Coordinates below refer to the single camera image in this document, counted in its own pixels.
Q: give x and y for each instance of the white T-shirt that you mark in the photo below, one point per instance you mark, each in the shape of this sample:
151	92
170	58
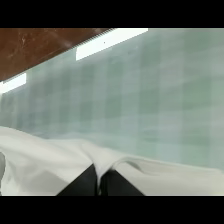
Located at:
43	166

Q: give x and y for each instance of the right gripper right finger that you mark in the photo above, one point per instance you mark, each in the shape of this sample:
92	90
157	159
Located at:
118	186

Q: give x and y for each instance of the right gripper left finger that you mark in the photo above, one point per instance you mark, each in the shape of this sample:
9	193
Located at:
83	186

